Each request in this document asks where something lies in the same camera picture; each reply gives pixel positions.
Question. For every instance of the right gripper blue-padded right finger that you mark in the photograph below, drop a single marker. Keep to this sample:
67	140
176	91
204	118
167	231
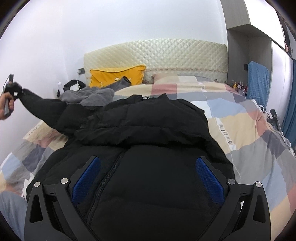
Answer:
244	212

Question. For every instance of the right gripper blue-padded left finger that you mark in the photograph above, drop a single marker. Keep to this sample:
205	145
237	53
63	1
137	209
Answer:
52	212

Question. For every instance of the black puffer jacket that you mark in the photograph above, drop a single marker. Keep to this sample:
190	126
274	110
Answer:
147	187

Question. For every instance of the person's left hand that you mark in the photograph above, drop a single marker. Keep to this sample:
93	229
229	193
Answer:
6	98

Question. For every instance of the person's grey trousers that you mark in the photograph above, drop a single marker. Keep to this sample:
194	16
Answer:
13	208

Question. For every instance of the black bag on nightstand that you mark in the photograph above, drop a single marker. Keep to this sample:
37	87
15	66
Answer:
74	85

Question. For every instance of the plaid patchwork duvet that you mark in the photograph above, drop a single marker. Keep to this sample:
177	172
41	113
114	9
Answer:
257	151

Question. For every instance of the grey fleece garment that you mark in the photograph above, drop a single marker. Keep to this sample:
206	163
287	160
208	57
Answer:
95	96

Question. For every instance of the yellow pillow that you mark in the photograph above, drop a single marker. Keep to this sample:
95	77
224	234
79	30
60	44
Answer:
107	76

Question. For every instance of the bottles on side table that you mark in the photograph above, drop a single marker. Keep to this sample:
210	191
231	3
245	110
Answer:
239	87

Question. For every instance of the pink pillow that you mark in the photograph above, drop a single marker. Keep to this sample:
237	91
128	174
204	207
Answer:
161	77

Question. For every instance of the blue covered chair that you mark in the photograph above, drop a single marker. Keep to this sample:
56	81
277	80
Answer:
258	83

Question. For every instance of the cream quilted headboard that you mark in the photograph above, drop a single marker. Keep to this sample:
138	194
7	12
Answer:
176	56

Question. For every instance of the grey white wardrobe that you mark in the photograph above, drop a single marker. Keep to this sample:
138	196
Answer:
254	33

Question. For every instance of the wall power socket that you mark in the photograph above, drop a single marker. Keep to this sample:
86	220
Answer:
81	71

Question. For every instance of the black camera tripod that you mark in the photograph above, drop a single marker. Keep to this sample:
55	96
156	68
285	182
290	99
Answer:
273	120

